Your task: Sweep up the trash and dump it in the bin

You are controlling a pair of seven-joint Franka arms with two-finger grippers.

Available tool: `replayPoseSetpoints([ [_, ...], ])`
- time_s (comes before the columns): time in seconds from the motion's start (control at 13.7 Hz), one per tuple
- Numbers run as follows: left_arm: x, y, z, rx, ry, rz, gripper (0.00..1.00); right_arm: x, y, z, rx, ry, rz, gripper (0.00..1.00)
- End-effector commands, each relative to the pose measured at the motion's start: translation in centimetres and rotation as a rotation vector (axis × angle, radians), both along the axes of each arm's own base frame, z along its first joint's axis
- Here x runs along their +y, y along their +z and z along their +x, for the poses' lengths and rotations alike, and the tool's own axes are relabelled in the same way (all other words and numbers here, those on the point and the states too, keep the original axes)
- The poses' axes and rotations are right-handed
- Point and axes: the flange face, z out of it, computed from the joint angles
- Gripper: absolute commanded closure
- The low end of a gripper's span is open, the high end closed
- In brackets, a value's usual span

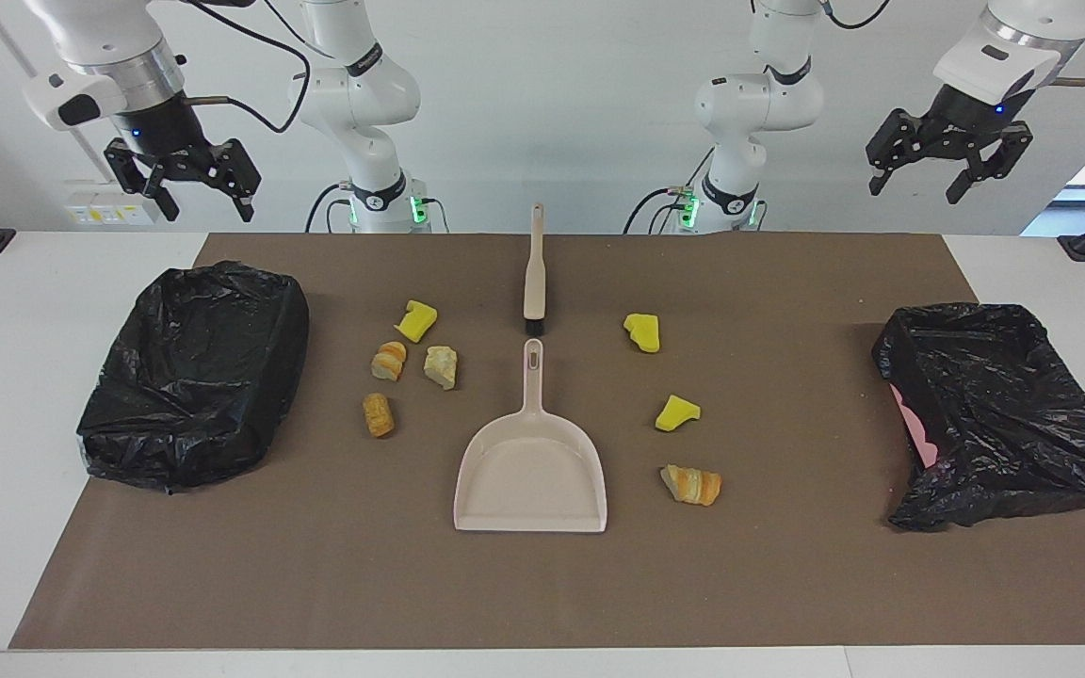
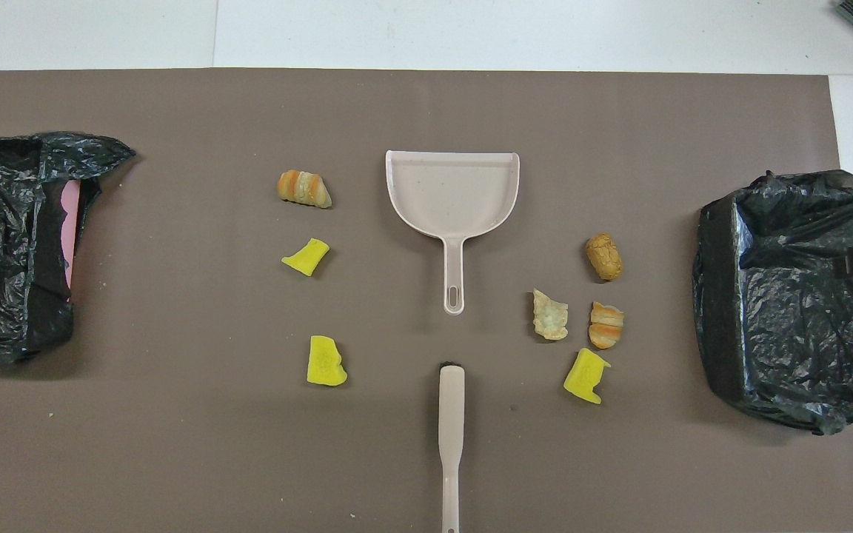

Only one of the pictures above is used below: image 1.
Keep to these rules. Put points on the beige plastic dustpan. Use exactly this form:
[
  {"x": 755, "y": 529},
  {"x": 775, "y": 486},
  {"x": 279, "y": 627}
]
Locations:
[{"x": 528, "y": 471}]

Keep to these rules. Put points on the pale bread chunk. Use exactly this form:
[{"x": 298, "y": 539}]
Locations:
[{"x": 441, "y": 367}]

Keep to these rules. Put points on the white wall power strip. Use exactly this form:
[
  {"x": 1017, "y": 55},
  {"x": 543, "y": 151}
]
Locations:
[{"x": 109, "y": 203}]

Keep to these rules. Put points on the croissant bread piece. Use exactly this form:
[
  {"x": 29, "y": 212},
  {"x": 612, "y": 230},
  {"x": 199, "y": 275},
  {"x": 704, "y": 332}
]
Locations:
[{"x": 691, "y": 485}]

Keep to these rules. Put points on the crumpled black trash bag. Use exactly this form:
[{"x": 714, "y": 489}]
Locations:
[{"x": 1004, "y": 405}]

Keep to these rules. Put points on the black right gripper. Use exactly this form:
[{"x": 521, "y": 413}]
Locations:
[{"x": 161, "y": 132}]

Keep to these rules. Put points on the sliced striped bread piece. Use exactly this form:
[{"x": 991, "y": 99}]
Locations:
[{"x": 389, "y": 362}]

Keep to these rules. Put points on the yellow sponge piece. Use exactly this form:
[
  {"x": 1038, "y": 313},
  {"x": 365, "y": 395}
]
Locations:
[
  {"x": 643, "y": 333},
  {"x": 416, "y": 321},
  {"x": 675, "y": 414}
]

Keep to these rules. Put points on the pink plastic bin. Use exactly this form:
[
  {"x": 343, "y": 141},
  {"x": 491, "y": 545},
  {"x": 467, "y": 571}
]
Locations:
[{"x": 919, "y": 438}]

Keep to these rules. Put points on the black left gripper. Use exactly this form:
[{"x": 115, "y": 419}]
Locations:
[{"x": 962, "y": 118}]

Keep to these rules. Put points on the brown bread roll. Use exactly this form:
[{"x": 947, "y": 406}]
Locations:
[{"x": 378, "y": 415}]

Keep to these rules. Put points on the bin lined with black bag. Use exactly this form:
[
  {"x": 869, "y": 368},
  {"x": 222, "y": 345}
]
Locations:
[{"x": 194, "y": 377}]

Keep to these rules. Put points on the brown table mat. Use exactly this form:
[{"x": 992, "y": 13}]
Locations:
[{"x": 542, "y": 584}]

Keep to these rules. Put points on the beige hand brush black bristles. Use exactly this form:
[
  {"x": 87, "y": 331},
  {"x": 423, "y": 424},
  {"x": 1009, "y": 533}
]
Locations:
[{"x": 534, "y": 282}]

